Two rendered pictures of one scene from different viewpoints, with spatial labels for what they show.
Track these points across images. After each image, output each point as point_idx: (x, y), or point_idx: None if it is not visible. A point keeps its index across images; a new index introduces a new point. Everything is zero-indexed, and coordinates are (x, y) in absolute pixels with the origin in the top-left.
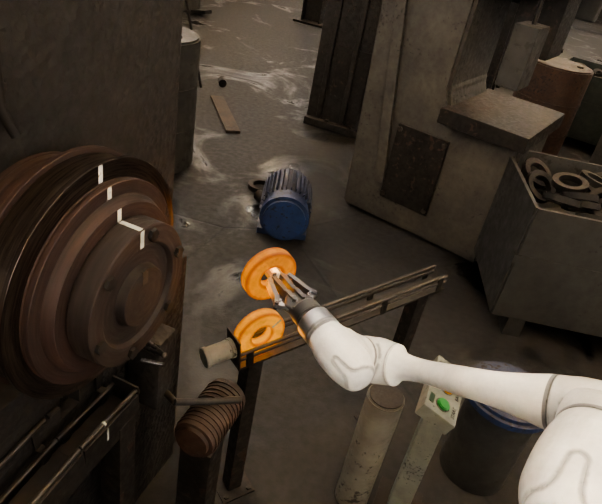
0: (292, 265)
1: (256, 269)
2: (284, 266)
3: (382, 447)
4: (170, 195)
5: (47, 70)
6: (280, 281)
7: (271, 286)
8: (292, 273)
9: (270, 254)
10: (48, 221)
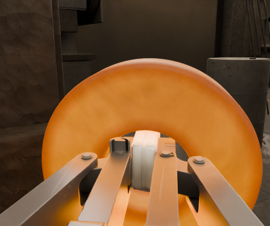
0: (237, 141)
1: (65, 117)
2: (196, 136)
3: None
4: (42, 14)
5: None
6: (119, 175)
7: (46, 182)
8: (243, 183)
9: (122, 63)
10: None
